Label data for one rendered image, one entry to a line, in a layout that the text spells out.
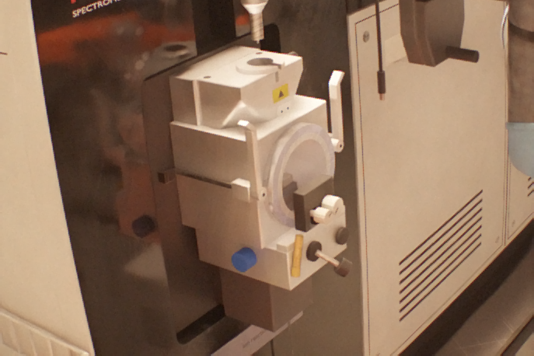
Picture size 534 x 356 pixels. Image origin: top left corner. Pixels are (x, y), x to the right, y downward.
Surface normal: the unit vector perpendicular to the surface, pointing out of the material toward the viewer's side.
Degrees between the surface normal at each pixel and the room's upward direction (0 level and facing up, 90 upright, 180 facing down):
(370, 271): 90
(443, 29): 90
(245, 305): 90
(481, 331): 0
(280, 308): 90
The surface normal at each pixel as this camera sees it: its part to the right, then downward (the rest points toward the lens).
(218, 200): -0.61, 0.37
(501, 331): -0.08, -0.91
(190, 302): 0.79, 0.18
